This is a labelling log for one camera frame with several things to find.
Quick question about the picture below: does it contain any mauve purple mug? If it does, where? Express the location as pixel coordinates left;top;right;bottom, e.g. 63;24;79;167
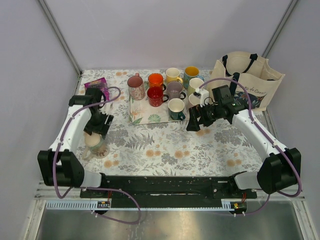
166;81;186;100

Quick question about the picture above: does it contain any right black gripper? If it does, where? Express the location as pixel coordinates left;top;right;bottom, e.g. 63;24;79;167
186;100;222;132

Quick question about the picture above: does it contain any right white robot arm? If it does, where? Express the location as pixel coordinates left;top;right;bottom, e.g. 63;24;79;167
186;85;301;198

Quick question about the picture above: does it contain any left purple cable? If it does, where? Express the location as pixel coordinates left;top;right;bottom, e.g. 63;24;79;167
53;86;142;225

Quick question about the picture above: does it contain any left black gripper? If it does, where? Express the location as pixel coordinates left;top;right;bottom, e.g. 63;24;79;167
84;109;114;139

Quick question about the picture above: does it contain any purple cable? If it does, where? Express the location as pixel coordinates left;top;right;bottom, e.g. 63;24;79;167
53;86;142;225
197;77;302;218

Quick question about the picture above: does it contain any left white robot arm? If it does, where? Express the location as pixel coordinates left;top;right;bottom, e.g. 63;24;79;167
37;88;114;198

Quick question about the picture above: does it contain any red mug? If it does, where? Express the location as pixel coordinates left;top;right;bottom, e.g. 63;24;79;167
147;86;169;107

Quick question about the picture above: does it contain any blue floral mug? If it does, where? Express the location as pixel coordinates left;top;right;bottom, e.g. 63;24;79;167
182;66;204;89

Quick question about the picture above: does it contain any pink patterned mug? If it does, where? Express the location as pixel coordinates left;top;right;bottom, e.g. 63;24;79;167
127;73;146;101

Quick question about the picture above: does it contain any orange mug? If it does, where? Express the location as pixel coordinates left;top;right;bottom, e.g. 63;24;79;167
148;73;166;91

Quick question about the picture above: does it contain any pink faceted mug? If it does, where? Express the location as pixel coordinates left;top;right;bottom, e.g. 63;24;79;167
188;94;200;108

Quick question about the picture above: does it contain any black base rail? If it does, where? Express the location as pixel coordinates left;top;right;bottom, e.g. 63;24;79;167
80;175;257;204

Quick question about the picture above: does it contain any leaf print tray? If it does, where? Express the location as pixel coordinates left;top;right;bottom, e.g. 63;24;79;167
128;91;175;125

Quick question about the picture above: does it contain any floral tablecloth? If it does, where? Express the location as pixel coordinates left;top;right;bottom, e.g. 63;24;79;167
76;69;262;177

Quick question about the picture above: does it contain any white cable duct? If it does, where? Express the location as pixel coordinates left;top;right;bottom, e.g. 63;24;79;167
45;199;247;213

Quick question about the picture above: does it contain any purple snack box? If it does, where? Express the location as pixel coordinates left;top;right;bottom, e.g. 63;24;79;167
84;77;110;100

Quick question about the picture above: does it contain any cream floral mug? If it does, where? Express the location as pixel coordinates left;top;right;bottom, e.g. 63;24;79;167
82;133;110;161

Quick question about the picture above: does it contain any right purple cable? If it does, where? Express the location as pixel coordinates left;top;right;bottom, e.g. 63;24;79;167
197;77;302;218

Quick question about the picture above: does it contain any dark green mug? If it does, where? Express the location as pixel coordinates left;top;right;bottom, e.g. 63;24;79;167
168;98;186;121

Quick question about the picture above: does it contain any yellow mug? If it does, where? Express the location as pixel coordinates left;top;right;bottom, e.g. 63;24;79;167
165;67;183;84

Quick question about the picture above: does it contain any light green mug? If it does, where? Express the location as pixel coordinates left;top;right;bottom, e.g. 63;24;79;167
187;77;204;96

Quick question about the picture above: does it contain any beige canvas tote bag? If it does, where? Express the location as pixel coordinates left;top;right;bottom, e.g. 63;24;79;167
205;51;285;111

